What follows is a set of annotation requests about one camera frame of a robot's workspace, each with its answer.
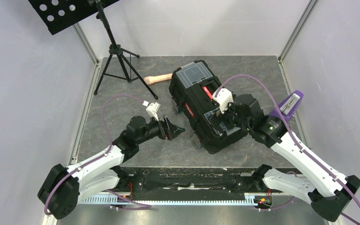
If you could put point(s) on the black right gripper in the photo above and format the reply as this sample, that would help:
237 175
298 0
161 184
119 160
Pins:
222 116

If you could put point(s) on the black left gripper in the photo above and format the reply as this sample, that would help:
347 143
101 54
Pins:
167 130

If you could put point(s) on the black plastic toolbox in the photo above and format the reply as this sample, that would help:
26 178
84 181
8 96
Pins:
192 87

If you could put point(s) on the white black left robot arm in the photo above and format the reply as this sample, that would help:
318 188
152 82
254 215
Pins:
66 186

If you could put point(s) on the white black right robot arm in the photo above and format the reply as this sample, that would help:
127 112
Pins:
221 118

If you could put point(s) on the black tripod music stand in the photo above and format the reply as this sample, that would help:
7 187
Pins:
61 14

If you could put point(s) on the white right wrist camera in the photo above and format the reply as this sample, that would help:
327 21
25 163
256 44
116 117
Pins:
223 97

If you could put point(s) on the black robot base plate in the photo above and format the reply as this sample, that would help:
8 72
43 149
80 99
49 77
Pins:
188 183

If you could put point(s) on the beige wooden handle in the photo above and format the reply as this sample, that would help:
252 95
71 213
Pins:
158 78

